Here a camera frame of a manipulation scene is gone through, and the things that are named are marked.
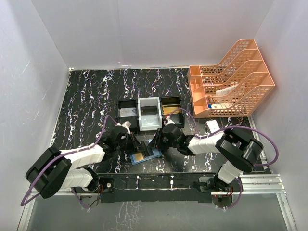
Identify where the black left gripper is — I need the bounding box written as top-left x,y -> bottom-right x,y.
115,131 -> 146,155

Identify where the blue card holder wallet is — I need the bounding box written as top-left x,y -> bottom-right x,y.
130,148 -> 162,165

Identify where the black card from holder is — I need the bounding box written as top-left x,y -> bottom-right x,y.
141,105 -> 158,116

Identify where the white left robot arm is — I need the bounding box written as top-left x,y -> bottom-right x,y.
26,124 -> 146,199

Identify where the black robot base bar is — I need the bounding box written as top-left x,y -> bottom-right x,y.
79,172 -> 244,205

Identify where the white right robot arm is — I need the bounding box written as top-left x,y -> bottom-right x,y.
149,123 -> 263,191

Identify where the white middle card tray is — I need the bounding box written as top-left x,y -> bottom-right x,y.
137,97 -> 162,132

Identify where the white silver card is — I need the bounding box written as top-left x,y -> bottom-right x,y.
120,107 -> 137,117

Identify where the black left card tray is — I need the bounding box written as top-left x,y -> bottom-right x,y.
117,99 -> 137,128

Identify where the black card tray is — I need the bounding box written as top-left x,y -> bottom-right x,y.
117,99 -> 137,128
160,96 -> 185,128

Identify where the black right card tray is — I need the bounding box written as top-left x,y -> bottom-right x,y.
160,96 -> 185,128

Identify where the white bottle in organizer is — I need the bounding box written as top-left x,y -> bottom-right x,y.
208,103 -> 233,109

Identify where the white paper in organizer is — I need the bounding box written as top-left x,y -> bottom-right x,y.
215,84 -> 238,97

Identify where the orange plastic file organizer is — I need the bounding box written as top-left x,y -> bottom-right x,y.
188,38 -> 275,118

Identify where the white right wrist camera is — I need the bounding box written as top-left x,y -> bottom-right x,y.
164,116 -> 175,126

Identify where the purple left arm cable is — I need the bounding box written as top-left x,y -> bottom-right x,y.
20,115 -> 121,209

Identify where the aluminium frame rail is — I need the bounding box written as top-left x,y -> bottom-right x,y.
16,115 -> 298,231

